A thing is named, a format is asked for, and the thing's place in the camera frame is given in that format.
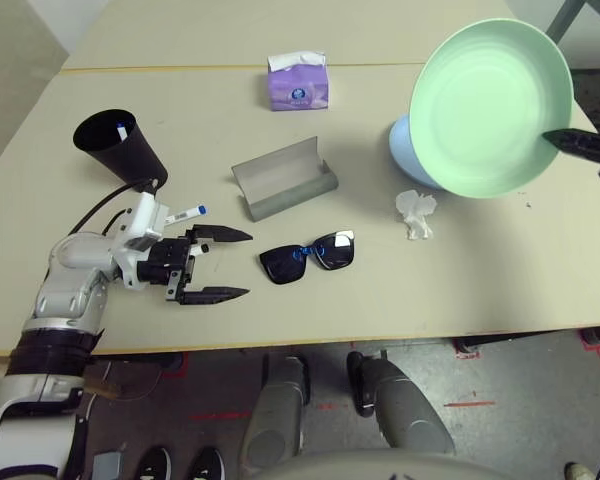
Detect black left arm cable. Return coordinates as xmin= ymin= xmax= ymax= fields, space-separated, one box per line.
xmin=72 ymin=179 xmax=159 ymax=236

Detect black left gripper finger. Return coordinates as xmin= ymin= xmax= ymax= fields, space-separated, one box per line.
xmin=177 ymin=286 xmax=252 ymax=306
xmin=182 ymin=224 xmax=254 ymax=247

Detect light blue plate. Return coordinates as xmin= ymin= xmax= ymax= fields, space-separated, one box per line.
xmin=388 ymin=113 xmax=449 ymax=190

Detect black plastic cup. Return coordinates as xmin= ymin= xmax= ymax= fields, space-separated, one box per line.
xmin=72 ymin=108 xmax=170 ymax=194

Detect grey robot leg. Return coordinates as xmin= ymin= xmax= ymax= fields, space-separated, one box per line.
xmin=347 ymin=351 xmax=456 ymax=456
xmin=242 ymin=355 xmax=312 ymax=476

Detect grey glasses case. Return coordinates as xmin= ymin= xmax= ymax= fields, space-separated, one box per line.
xmin=230 ymin=138 xmax=339 ymax=223

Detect white marker with blue cap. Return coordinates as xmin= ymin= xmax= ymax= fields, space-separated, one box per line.
xmin=164 ymin=204 xmax=210 ymax=225

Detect small grey floor box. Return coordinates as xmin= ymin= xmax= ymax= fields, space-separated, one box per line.
xmin=92 ymin=452 xmax=126 ymax=480

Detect black-framed beige side table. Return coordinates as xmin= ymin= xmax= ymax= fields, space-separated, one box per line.
xmin=547 ymin=0 xmax=589 ymax=41

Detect beige shoe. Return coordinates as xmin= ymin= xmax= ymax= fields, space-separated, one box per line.
xmin=564 ymin=462 xmax=599 ymax=480

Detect brown wooden plank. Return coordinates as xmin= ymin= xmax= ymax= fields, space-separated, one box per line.
xmin=82 ymin=369 xmax=124 ymax=401

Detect light green plate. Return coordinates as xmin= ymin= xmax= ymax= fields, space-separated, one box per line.
xmin=409 ymin=18 xmax=575 ymax=199

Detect purple tissue pack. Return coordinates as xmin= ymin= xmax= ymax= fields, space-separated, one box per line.
xmin=266 ymin=50 xmax=330 ymax=112

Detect black sunglasses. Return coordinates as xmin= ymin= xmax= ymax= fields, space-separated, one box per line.
xmin=258 ymin=229 xmax=356 ymax=287

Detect grey robot left leg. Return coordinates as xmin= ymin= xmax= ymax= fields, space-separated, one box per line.
xmin=242 ymin=355 xmax=312 ymax=476

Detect black sneaker with white laces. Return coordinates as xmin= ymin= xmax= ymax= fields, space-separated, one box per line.
xmin=137 ymin=447 xmax=174 ymax=480
xmin=187 ymin=446 xmax=226 ymax=480

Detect grey robot torso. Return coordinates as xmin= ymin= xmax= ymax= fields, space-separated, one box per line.
xmin=239 ymin=447 xmax=571 ymax=480

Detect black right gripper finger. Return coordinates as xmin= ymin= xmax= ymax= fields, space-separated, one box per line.
xmin=542 ymin=127 xmax=600 ymax=171

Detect grey robot right leg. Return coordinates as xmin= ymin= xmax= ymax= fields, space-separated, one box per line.
xmin=347 ymin=351 xmax=456 ymax=456

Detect white tissue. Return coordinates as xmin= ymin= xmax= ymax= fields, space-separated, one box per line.
xmin=394 ymin=189 xmax=439 ymax=241

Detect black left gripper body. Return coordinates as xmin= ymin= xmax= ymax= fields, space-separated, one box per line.
xmin=139 ymin=234 xmax=206 ymax=304

